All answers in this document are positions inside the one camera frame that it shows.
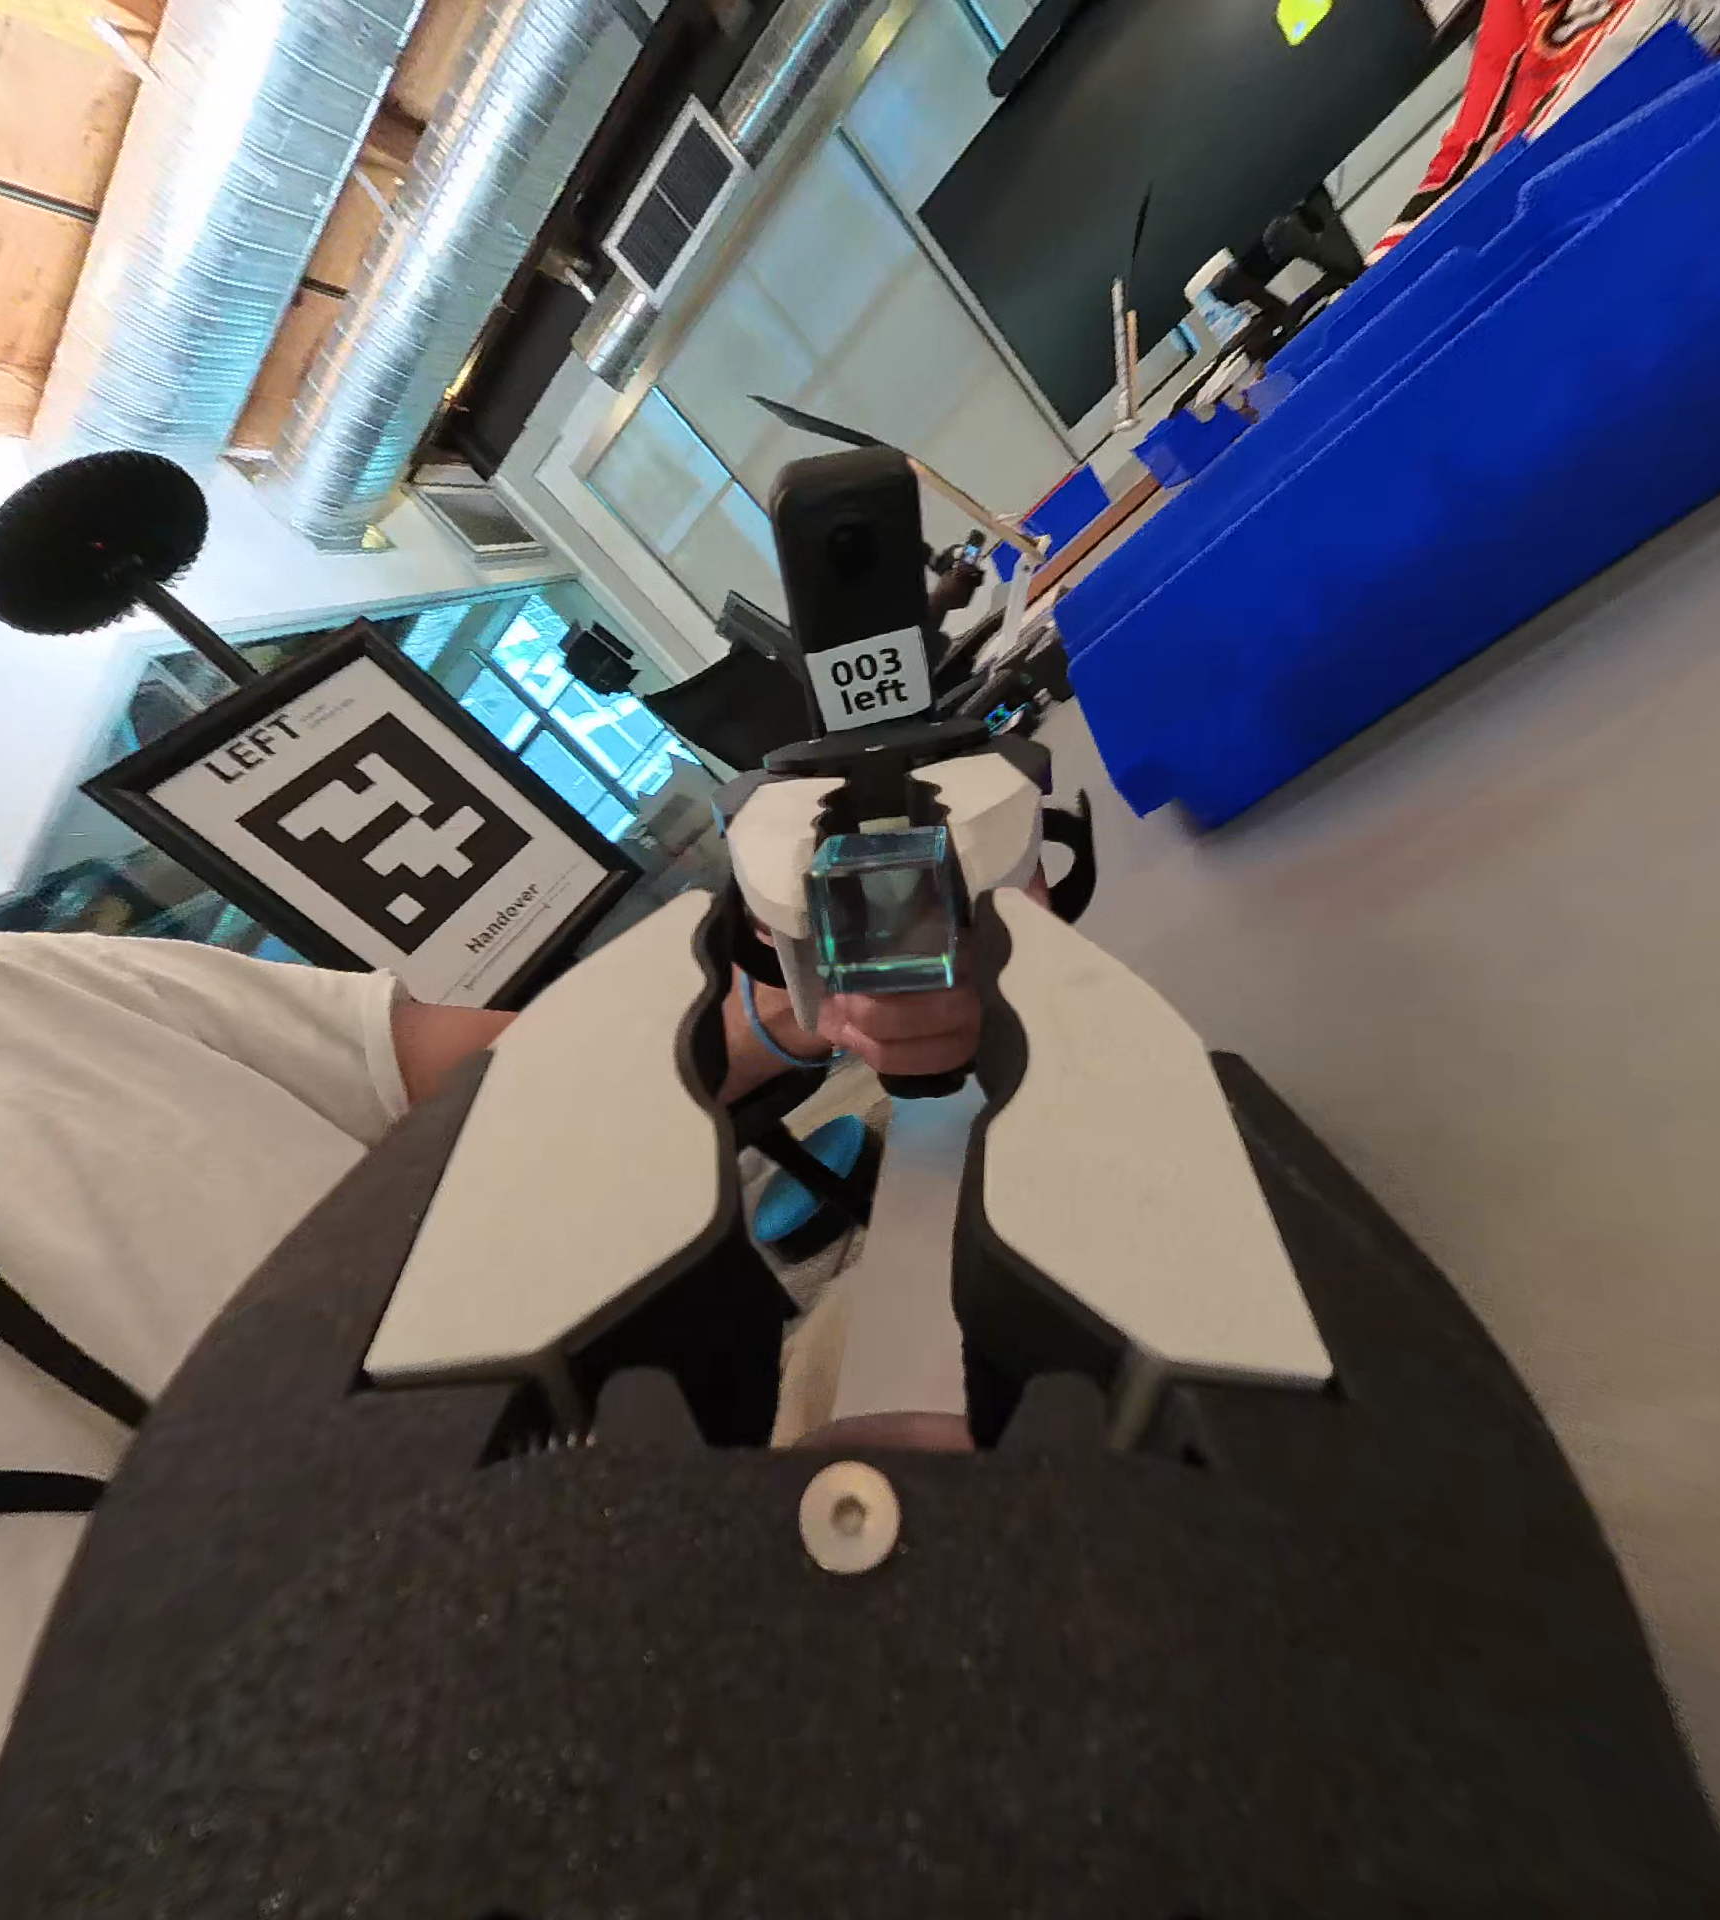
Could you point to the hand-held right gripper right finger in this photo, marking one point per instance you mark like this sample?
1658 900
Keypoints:
1147 1185

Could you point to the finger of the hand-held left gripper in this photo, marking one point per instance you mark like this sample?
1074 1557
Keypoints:
773 840
995 818

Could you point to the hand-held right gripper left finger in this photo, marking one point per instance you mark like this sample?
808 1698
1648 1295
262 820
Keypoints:
577 1185

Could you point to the clear acrylic cube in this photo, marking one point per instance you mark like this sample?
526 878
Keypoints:
883 915

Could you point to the blue plastic bin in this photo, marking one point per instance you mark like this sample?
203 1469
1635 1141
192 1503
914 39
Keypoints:
1400 571

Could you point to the person's left forearm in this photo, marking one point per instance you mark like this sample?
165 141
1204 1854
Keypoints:
456 1041

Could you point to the person's left hand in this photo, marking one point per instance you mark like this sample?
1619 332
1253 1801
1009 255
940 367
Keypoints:
898 1037

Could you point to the black office chair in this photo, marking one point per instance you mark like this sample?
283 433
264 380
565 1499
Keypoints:
710 703

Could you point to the blue wristband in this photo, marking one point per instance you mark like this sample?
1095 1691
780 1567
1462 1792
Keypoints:
773 1037

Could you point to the blue chair seat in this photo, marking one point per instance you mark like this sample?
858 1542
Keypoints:
808 1185

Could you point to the small blue bin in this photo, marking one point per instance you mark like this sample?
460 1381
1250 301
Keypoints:
1192 440

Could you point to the white air vent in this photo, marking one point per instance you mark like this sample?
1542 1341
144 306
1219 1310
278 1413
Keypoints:
675 201

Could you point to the framed marker sign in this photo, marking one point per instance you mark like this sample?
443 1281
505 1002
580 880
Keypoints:
351 840

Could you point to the white plastic bottle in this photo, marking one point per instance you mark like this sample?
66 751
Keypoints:
1222 313

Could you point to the large black screen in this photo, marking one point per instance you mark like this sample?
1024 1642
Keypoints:
1129 180

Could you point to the person's light clothing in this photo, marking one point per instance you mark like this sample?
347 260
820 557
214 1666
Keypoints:
80 1125

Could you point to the black metal stand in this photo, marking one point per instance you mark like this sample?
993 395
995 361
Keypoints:
1298 247

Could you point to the red white snack packet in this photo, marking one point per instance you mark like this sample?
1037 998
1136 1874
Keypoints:
1506 77

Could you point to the black mounted camera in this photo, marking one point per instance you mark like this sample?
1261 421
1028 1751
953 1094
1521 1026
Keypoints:
598 656

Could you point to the silver air duct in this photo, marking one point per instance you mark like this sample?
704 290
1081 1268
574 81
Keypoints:
425 300
231 197

